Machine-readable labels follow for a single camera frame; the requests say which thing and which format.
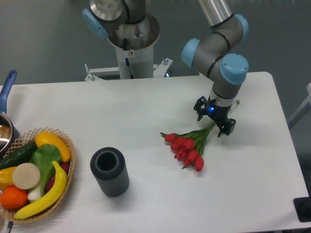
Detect yellow bell pepper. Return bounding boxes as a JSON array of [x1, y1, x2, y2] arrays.
[[0, 166, 16, 190]]

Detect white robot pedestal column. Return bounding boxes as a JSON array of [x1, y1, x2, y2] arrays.
[[108, 13, 160, 80]]

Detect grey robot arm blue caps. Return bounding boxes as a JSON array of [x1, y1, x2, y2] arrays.
[[82, 0, 249, 135]]

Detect white furniture leg right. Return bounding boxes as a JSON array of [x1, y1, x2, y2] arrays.
[[288, 83, 311, 130]]

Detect dark red vegetable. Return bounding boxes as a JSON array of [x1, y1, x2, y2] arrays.
[[45, 162, 70, 193]]

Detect white metal base frame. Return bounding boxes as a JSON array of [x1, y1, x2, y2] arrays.
[[84, 58, 173, 82]]

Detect red tulip bouquet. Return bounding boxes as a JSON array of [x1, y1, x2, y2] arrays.
[[160, 100, 241, 172]]

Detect yellow banana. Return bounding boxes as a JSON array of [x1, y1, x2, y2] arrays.
[[14, 161, 67, 220]]

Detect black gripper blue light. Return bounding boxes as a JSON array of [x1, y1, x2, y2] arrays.
[[193, 96, 236, 137]]

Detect dark grey ribbed vase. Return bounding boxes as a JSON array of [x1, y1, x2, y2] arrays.
[[90, 147, 129, 197]]

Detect woven wicker basket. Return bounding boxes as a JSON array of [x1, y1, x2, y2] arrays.
[[0, 127, 76, 224]]

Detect beige round disc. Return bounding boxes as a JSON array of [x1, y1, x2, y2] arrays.
[[12, 163, 41, 190]]

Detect orange fruit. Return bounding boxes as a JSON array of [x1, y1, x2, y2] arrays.
[[0, 186, 28, 210]]

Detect black cable on pedestal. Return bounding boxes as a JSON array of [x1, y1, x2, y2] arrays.
[[122, 38, 134, 80]]

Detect green bok choy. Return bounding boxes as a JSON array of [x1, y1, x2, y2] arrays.
[[28, 144, 61, 202]]

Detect green cucumber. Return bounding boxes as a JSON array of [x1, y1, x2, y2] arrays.
[[0, 141, 37, 169]]

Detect black device at table edge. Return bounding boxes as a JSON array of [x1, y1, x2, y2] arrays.
[[293, 197, 311, 222]]

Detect blue handled saucepan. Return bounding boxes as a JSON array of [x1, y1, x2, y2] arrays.
[[0, 70, 20, 160]]

